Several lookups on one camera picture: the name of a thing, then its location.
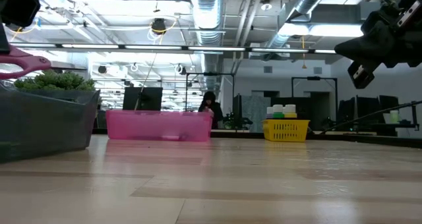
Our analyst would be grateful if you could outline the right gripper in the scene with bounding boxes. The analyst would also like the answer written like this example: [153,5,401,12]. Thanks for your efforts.
[334,0,422,90]

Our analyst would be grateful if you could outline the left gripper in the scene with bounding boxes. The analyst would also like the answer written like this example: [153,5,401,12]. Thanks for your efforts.
[0,0,42,53]

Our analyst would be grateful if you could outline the pink scissors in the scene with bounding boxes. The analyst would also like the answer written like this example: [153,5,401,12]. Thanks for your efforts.
[0,45,52,80]

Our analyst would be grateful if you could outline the yellow paint bottle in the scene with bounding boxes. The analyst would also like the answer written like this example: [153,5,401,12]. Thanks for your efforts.
[284,103,297,119]

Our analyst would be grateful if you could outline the green paint bottle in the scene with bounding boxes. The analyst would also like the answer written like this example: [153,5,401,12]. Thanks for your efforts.
[272,103,285,119]

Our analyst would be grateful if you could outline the green artificial plant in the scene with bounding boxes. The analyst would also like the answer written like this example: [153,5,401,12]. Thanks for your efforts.
[13,69,97,92]

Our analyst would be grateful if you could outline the thin black rod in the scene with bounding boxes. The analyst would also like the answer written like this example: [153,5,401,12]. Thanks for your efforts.
[321,100,422,135]

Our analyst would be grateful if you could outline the grey translucent plastic bin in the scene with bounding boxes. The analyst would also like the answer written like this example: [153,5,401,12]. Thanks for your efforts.
[0,82,101,163]

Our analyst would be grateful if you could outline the yellow plastic basket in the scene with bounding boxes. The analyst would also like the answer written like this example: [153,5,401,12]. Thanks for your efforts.
[262,119,311,143]

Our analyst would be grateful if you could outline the grey patterned panel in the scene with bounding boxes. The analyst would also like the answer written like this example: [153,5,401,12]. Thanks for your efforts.
[240,95,272,132]

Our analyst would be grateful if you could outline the black ceiling device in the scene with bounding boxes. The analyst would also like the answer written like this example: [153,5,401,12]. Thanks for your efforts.
[150,17,168,36]

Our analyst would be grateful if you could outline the black computer monitor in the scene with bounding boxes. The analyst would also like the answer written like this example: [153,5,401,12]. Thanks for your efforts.
[122,86,164,111]

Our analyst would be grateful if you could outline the person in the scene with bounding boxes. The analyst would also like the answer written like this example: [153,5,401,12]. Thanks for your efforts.
[197,90,224,130]

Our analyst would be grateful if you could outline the pink translucent plastic bin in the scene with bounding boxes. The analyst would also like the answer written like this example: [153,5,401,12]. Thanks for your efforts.
[105,109,214,142]

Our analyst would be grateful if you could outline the black stand frame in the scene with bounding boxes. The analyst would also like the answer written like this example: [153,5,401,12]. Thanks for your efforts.
[291,76,339,119]
[185,71,235,130]

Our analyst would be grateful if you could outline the black desk post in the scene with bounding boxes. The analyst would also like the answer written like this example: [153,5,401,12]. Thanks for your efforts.
[397,100,420,132]

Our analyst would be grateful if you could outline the black rail with lights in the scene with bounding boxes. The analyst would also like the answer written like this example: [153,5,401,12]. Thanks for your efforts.
[0,42,337,56]

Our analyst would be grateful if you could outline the wide silver spiral duct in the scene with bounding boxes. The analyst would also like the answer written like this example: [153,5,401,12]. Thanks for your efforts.
[189,0,228,96]

